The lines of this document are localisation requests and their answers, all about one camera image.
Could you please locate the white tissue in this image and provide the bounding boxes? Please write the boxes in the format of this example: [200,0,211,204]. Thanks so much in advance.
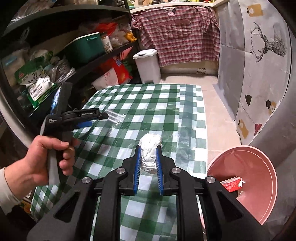
[138,133,162,174]

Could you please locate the clear plastic wrapper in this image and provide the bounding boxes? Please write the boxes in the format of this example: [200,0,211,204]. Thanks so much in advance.
[106,110,125,138]

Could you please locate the white red carton box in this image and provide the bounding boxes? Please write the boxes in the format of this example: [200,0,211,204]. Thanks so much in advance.
[220,176,245,193]

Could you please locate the white sleeve forearm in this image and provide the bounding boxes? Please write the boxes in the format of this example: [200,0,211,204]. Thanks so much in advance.
[0,167,21,215]

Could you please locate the white pedal trash bin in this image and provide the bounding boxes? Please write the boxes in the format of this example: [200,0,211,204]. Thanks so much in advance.
[133,49,161,84]

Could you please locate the person's left hand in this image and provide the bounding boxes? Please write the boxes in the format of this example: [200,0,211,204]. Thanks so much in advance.
[4,136,79,200]

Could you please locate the white sack on floor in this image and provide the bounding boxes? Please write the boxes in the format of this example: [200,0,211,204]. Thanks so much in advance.
[91,68,118,90]

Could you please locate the green white checkered tablecloth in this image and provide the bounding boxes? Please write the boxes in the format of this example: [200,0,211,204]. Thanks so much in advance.
[31,84,208,240]

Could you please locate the green white packaged food bag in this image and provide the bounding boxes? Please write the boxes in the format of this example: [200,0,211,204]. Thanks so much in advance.
[14,51,55,108]

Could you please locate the orange red bag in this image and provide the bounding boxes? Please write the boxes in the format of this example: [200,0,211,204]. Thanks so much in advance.
[100,57,132,84]

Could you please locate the green storage box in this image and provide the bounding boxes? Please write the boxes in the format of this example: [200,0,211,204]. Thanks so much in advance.
[64,32,105,66]

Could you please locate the black storage shelf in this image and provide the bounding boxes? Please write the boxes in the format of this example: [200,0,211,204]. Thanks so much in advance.
[1,1,140,146]

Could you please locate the paper cup on shelf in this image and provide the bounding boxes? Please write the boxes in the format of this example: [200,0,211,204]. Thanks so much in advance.
[101,35,113,53]

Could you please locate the pink plastic basin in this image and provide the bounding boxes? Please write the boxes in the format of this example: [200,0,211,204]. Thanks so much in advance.
[207,145,278,225]

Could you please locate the red white plaid cloth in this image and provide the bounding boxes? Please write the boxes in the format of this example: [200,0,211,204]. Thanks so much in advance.
[132,6,220,67]

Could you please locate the grey deer print cover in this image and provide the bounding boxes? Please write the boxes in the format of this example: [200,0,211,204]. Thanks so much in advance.
[216,1,295,166]

